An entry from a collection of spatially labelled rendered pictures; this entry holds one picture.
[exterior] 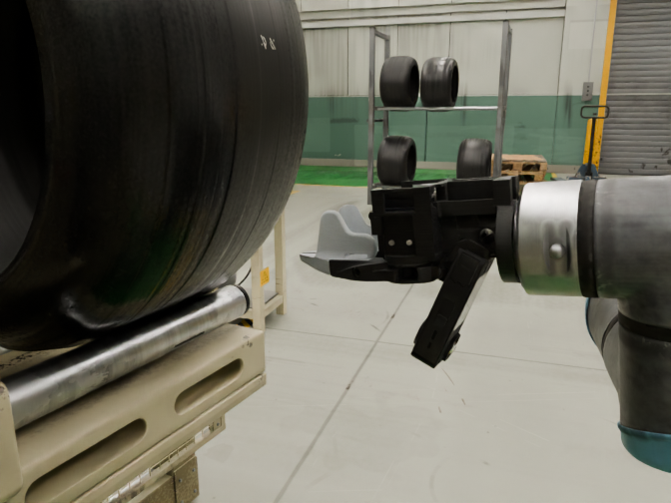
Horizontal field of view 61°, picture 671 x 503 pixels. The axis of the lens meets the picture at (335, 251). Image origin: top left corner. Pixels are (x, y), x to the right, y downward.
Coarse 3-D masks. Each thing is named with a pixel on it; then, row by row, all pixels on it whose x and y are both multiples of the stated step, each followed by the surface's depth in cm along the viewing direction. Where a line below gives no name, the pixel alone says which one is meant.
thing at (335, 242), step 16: (320, 224) 52; (336, 224) 51; (320, 240) 53; (336, 240) 52; (352, 240) 51; (368, 240) 50; (304, 256) 55; (320, 256) 53; (336, 256) 52; (352, 256) 51; (368, 256) 50
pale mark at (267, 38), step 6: (258, 30) 51; (264, 30) 52; (270, 30) 53; (264, 36) 52; (270, 36) 53; (264, 42) 52; (270, 42) 53; (276, 42) 54; (264, 48) 52; (270, 48) 53; (276, 48) 54; (264, 54) 52; (270, 54) 53; (276, 54) 54
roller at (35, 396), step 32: (224, 288) 73; (160, 320) 62; (192, 320) 65; (224, 320) 70; (96, 352) 55; (128, 352) 57; (160, 352) 61; (32, 384) 49; (64, 384) 51; (96, 384) 54; (32, 416) 49
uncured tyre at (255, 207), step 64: (0, 0) 79; (64, 0) 40; (128, 0) 41; (192, 0) 44; (256, 0) 51; (0, 64) 83; (64, 64) 42; (128, 64) 41; (192, 64) 44; (256, 64) 51; (0, 128) 84; (64, 128) 43; (128, 128) 43; (192, 128) 45; (256, 128) 52; (0, 192) 82; (64, 192) 45; (128, 192) 44; (192, 192) 48; (256, 192) 56; (0, 256) 76; (64, 256) 47; (128, 256) 48; (192, 256) 53; (0, 320) 54; (64, 320) 52; (128, 320) 56
